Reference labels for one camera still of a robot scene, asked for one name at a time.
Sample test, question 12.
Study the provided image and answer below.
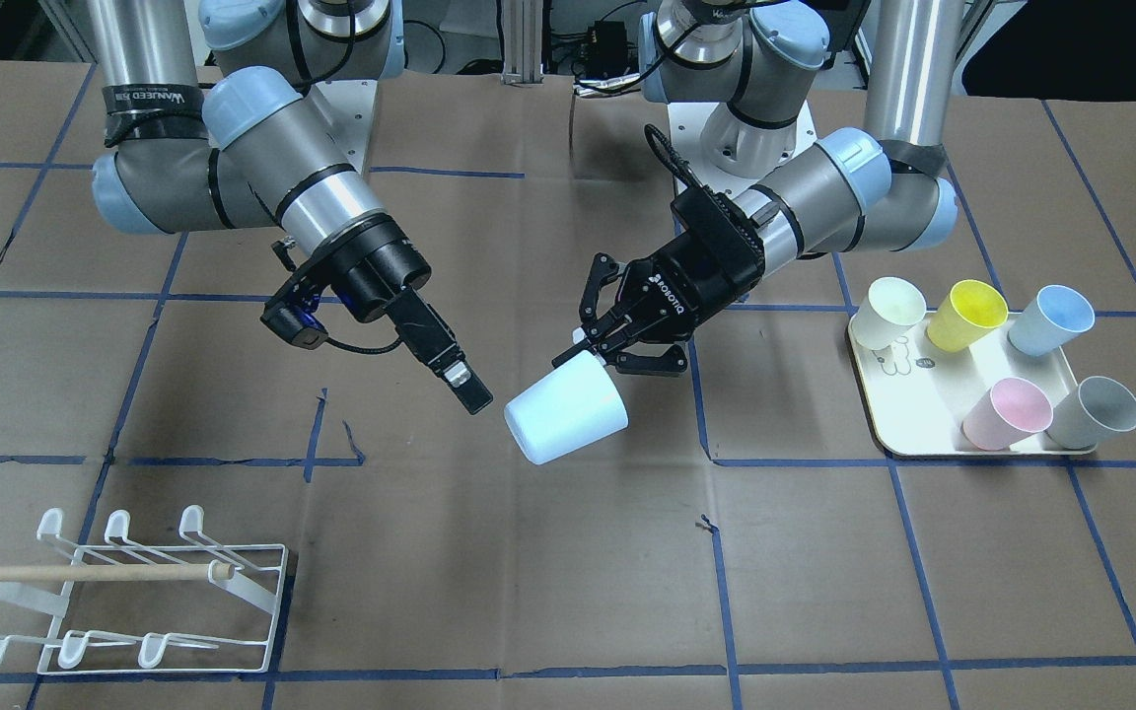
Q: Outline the white plastic cup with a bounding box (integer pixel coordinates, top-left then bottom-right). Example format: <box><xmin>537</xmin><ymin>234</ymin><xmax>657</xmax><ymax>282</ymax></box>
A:
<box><xmin>849</xmin><ymin>277</ymin><xmax>927</xmax><ymax>351</ymax></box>

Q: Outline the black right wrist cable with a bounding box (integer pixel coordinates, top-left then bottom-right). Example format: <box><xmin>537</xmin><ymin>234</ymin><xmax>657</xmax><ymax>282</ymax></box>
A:
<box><xmin>321</xmin><ymin>329</ymin><xmax>403</xmax><ymax>356</ymax></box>

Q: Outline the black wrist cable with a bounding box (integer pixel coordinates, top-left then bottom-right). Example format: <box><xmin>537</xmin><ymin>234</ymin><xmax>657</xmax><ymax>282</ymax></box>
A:
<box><xmin>321</xmin><ymin>329</ymin><xmax>403</xmax><ymax>356</ymax></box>
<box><xmin>645</xmin><ymin>123</ymin><xmax>717</xmax><ymax>208</ymax></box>

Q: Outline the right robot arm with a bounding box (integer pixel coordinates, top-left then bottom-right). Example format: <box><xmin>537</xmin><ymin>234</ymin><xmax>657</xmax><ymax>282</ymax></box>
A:
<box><xmin>89</xmin><ymin>1</ymin><xmax>492</xmax><ymax>414</ymax></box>

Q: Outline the grey plastic cup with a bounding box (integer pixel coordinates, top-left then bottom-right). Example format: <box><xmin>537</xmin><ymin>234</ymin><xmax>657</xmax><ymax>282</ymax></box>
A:
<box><xmin>1045</xmin><ymin>376</ymin><xmax>1136</xmax><ymax>450</ymax></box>

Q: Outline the aluminium frame post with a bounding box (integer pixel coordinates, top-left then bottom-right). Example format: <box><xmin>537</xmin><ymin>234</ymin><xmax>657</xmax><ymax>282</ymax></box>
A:
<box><xmin>496</xmin><ymin>0</ymin><xmax>548</xmax><ymax>86</ymax></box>

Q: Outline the black power adapter box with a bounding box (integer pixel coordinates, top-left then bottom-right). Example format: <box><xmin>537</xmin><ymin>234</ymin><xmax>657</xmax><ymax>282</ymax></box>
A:
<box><xmin>580</xmin><ymin>20</ymin><xmax>630</xmax><ymax>78</ymax></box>

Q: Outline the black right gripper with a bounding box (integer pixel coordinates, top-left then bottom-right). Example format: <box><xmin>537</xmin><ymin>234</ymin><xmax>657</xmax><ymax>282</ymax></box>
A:
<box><xmin>317</xmin><ymin>215</ymin><xmax>493</xmax><ymax>415</ymax></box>

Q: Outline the light blue cup back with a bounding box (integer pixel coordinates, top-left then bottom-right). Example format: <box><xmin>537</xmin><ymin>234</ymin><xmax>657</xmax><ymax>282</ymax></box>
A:
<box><xmin>1006</xmin><ymin>284</ymin><xmax>1096</xmax><ymax>358</ymax></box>

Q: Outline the pink plastic cup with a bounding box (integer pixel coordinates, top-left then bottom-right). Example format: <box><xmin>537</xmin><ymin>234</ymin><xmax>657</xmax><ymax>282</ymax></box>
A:
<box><xmin>961</xmin><ymin>377</ymin><xmax>1053</xmax><ymax>451</ymax></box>

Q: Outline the yellow plastic cup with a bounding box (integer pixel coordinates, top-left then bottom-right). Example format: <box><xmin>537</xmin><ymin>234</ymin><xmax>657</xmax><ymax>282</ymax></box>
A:
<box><xmin>927</xmin><ymin>279</ymin><xmax>1009</xmax><ymax>352</ymax></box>

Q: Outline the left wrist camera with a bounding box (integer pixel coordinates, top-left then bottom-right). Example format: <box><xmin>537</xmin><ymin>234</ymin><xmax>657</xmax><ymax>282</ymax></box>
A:
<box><xmin>671</xmin><ymin>187</ymin><xmax>765</xmax><ymax>292</ymax></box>

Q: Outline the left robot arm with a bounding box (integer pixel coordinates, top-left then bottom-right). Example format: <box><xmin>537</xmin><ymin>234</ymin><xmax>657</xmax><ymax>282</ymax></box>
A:
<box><xmin>553</xmin><ymin>1</ymin><xmax>963</xmax><ymax>376</ymax></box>

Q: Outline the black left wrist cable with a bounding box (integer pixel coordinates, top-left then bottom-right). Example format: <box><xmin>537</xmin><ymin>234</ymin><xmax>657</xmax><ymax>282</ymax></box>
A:
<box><xmin>645</xmin><ymin>123</ymin><xmax>717</xmax><ymax>208</ymax></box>

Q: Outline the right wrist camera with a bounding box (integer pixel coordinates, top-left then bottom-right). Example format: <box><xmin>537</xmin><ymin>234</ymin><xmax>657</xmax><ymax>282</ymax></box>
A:
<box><xmin>260</xmin><ymin>264</ymin><xmax>335</xmax><ymax>350</ymax></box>

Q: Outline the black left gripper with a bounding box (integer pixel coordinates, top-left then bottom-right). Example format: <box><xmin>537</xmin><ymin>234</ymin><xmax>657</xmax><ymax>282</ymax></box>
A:
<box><xmin>553</xmin><ymin>247</ymin><xmax>745</xmax><ymax>377</ymax></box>

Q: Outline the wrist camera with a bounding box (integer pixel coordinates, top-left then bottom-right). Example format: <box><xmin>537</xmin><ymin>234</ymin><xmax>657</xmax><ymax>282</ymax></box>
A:
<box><xmin>671</xmin><ymin>187</ymin><xmax>765</xmax><ymax>292</ymax></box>
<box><xmin>260</xmin><ymin>264</ymin><xmax>335</xmax><ymax>350</ymax></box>

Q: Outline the white wire cup rack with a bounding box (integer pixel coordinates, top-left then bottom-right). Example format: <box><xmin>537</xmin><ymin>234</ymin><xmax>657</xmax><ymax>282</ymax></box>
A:
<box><xmin>0</xmin><ymin>506</ymin><xmax>292</xmax><ymax>675</ymax></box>

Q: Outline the cream serving tray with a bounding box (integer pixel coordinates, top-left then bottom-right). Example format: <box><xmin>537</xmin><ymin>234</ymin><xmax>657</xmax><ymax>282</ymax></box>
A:
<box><xmin>846</xmin><ymin>314</ymin><xmax>1078</xmax><ymax>459</ymax></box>

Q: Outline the light blue plastic cup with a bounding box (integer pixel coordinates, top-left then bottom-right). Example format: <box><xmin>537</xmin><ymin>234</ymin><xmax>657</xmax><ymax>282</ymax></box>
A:
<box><xmin>504</xmin><ymin>351</ymin><xmax>628</xmax><ymax>463</ymax></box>

